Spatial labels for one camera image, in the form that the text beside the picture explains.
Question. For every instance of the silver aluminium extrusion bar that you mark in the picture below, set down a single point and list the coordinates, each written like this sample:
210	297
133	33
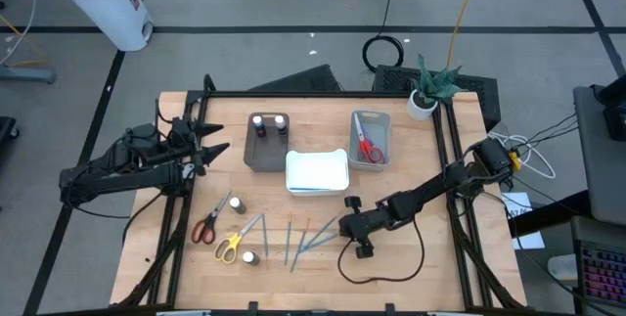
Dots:
183	313
452	313

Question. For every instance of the grey floor base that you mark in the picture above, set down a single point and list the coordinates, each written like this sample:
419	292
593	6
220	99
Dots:
27	74

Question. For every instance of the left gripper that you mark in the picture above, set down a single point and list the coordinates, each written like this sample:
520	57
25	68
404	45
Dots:
183	140

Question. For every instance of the green paint bottle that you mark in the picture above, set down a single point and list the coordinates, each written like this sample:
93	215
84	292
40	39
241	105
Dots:
237	204

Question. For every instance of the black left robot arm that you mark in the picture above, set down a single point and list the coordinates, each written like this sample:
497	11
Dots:
122	179

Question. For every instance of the white paper sheet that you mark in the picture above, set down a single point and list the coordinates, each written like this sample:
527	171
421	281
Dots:
516	202

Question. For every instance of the brown paint bottle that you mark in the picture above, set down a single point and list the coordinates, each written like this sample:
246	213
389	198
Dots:
250	257

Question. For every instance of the red and black scissors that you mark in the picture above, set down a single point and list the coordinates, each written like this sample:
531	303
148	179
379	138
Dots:
211	217

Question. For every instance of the black floor object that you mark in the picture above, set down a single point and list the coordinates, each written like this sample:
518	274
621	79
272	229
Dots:
7	130

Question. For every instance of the grey paint bottle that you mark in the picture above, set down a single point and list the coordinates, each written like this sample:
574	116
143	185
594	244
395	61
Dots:
280	121

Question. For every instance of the dark grey plastic bin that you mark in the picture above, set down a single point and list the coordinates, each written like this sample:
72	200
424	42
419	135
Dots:
266	154

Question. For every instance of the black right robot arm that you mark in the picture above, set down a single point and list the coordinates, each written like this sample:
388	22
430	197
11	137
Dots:
425	191

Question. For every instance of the light grey plastic bin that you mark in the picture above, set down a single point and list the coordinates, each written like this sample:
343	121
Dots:
379	125

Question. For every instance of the white computer mouse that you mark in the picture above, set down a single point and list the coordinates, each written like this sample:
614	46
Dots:
562	268

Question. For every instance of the yellow connector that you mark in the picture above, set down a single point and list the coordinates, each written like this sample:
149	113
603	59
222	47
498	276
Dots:
515	159

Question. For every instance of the blue paint bottle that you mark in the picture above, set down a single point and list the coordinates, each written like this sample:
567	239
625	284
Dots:
259	122

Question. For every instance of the grey side desk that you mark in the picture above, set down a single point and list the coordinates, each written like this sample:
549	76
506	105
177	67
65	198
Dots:
599	169

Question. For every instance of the backlit keyboard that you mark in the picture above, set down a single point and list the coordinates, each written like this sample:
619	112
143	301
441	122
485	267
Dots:
604	277

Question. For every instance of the black object on desk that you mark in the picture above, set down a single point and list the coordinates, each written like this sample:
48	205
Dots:
616	110

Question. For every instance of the white trash can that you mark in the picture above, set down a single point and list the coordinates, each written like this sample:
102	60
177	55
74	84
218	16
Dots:
110	13

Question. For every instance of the white plastic bin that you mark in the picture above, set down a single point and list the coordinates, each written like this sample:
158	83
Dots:
318	171

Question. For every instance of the green plant in white pot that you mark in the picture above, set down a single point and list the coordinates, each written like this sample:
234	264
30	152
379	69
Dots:
433	86

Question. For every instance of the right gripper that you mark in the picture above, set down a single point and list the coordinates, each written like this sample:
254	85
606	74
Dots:
362	225

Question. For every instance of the black metal table frame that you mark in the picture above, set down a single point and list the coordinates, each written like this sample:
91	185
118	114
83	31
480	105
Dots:
318	95

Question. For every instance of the black frame clip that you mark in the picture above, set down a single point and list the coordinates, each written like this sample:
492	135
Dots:
389	308
253	307

